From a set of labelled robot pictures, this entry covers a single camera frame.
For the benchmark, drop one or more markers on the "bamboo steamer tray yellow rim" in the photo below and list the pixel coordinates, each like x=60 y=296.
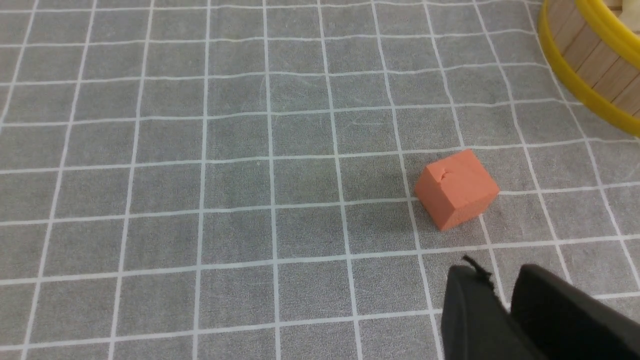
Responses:
x=593 y=47

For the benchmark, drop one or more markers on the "orange foam cube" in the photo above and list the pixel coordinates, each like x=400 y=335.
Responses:
x=455 y=189

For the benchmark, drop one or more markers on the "grey checked tablecloth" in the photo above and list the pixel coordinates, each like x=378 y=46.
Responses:
x=234 y=179

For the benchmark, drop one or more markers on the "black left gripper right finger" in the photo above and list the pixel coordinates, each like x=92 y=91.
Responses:
x=565 y=323

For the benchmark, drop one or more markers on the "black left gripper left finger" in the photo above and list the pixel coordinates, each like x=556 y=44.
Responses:
x=475 y=325

